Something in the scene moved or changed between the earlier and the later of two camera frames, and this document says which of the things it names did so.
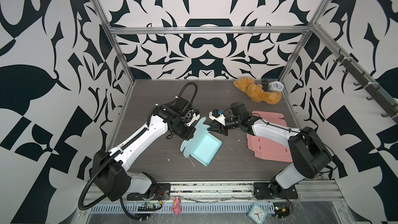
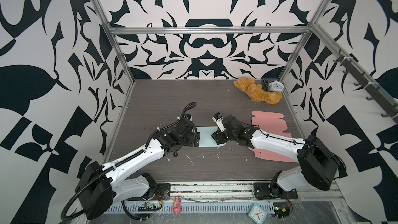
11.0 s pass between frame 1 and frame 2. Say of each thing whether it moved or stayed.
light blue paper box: moved
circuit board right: stayed
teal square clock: stayed
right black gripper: moved
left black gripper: moved
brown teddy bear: stayed
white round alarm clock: stayed
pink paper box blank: stayed
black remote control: stayed
